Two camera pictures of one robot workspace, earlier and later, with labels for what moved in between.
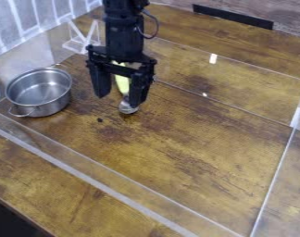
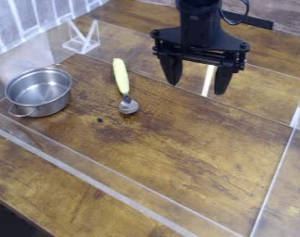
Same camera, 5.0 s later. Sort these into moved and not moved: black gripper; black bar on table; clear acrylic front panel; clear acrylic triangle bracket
Moved: black gripper
Not moved: clear acrylic triangle bracket; clear acrylic front panel; black bar on table
